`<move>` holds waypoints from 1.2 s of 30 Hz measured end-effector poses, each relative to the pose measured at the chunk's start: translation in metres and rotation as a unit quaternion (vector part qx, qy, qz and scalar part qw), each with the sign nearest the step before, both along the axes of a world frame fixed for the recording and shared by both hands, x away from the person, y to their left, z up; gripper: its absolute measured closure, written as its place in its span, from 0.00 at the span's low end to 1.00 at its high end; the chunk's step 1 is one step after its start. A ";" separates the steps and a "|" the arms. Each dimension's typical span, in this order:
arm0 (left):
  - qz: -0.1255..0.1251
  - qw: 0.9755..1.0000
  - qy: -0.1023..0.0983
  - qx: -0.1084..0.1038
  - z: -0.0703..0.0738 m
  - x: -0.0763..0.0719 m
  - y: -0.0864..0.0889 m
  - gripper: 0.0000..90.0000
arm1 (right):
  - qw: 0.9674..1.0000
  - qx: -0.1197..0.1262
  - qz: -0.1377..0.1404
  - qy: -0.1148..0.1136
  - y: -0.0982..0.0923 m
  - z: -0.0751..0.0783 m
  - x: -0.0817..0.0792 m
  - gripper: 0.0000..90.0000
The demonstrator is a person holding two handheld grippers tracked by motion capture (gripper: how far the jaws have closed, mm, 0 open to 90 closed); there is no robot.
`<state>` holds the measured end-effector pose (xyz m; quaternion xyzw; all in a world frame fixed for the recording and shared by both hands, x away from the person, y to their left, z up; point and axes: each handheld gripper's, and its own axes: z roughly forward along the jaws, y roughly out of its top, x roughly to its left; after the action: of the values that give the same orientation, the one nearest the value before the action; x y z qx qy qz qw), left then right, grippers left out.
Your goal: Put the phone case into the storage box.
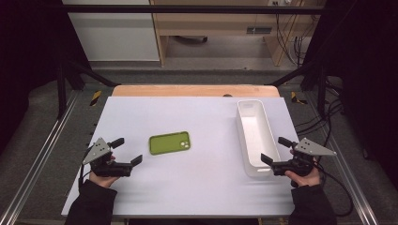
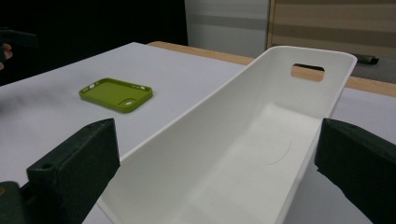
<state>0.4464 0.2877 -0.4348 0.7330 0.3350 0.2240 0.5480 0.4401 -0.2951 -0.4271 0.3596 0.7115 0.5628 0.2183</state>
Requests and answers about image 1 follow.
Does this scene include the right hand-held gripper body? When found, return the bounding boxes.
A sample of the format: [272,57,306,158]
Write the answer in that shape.
[271,137,338,177]

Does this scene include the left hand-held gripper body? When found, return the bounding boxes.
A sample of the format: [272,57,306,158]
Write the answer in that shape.
[82,137,132,178]

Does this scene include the white plastic storage bin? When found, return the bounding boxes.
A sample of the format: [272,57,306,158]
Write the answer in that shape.
[236,98,282,178]

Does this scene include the green phone case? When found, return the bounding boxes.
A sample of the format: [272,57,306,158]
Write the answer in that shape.
[148,130,191,157]

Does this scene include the person's left hand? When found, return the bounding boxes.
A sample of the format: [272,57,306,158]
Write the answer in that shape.
[88,171,122,189]

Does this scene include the person's right hand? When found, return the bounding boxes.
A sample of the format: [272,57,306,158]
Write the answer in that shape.
[284,168,322,188]

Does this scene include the yellow black hazard tape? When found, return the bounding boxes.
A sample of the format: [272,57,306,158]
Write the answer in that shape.
[89,90,103,108]
[290,91,309,106]

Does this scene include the white table mat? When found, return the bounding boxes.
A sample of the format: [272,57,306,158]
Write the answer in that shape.
[60,96,327,218]

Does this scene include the wooden table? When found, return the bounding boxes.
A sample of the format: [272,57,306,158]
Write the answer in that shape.
[111,84,281,98]

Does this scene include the black curtain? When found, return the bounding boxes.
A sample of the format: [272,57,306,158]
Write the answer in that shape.
[0,0,92,158]
[301,0,398,191]

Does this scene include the white cabinet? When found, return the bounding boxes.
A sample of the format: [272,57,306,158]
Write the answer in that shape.
[61,0,161,62]

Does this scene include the grey power strip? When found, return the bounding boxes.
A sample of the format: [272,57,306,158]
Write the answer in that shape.
[246,26,273,35]

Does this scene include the wooden desk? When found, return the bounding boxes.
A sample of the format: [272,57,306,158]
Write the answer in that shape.
[149,0,327,68]

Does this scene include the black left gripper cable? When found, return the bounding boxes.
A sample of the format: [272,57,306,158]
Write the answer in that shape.
[78,162,92,190]

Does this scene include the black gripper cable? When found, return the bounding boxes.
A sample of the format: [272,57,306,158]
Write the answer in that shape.
[78,162,92,190]
[313,160,355,218]

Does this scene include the black floor cables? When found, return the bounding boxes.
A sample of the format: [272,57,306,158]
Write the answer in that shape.
[294,77,345,139]

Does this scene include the aluminium rail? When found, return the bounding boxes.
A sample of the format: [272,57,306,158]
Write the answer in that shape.
[0,89,80,225]
[303,90,380,225]

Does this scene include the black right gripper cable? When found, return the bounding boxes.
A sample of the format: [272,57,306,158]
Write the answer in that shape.
[313,160,355,218]

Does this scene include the black frame stand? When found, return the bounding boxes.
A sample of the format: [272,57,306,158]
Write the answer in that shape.
[55,59,122,120]
[265,60,329,119]

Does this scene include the black hanging cable bundle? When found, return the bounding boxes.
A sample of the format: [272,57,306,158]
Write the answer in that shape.
[274,13,314,68]

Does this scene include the black horizontal frame bar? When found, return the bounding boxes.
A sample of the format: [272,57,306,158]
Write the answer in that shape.
[61,4,343,15]

